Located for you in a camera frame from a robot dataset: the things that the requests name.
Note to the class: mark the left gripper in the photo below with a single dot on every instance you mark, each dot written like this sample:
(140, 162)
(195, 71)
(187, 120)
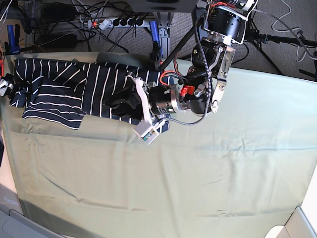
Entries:
(160, 90)

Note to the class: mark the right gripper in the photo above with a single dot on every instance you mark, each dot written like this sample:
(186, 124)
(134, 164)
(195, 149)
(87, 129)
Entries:
(6, 86)

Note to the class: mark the navy white striped T-shirt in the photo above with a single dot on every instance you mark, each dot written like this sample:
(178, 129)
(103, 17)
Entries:
(66, 91)

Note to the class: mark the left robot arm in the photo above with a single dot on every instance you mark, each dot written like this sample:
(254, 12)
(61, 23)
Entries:
(221, 25)

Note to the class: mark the orange clamp left edge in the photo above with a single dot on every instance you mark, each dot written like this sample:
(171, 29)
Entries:
(1, 64)

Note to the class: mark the blue black clamp left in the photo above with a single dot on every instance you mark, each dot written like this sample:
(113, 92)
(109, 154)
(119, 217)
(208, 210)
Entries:
(12, 46)

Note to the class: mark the orange black centre clamp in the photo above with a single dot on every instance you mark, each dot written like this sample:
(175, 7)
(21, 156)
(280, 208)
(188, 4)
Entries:
(155, 57)

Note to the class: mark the white power strip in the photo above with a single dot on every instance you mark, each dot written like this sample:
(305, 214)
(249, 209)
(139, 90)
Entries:
(105, 23)

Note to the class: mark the light green table cloth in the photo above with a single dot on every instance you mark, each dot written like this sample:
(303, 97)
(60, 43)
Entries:
(237, 174)

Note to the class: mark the black tripod stand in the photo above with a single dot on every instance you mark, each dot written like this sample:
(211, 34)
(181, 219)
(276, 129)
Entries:
(256, 39)

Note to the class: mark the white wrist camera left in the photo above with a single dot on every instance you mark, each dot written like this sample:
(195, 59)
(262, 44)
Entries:
(146, 131)

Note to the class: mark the aluminium frame post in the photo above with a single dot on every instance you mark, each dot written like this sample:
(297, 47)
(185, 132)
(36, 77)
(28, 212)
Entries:
(164, 20)

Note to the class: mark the blue clamp handle centre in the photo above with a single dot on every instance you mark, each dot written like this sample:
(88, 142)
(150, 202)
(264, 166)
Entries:
(155, 35)

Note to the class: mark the black camera mount box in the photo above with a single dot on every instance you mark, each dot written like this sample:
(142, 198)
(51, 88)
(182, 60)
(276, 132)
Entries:
(162, 5)

